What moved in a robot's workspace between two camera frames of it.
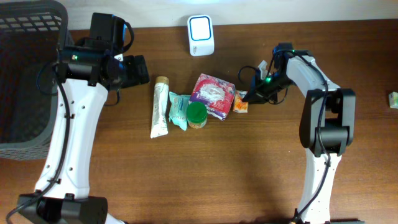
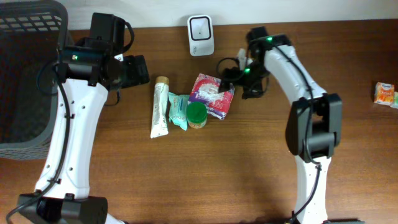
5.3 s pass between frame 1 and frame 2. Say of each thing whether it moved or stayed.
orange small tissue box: moved
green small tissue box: stayed
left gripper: stayed
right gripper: moved
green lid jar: stayed
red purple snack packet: stayed
